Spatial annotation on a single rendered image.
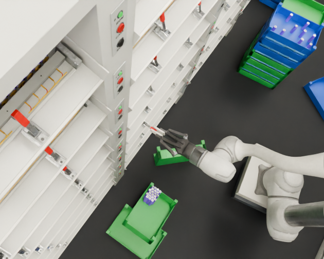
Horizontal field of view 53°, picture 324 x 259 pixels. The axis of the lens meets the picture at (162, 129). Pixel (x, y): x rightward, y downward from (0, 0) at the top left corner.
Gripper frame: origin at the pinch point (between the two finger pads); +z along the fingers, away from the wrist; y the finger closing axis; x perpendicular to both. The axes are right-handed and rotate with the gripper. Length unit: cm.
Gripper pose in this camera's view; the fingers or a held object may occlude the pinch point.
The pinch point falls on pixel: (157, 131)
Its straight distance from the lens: 159.1
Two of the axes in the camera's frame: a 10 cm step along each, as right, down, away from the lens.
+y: 5.6, -7.6, 3.2
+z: -8.2, -4.9, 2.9
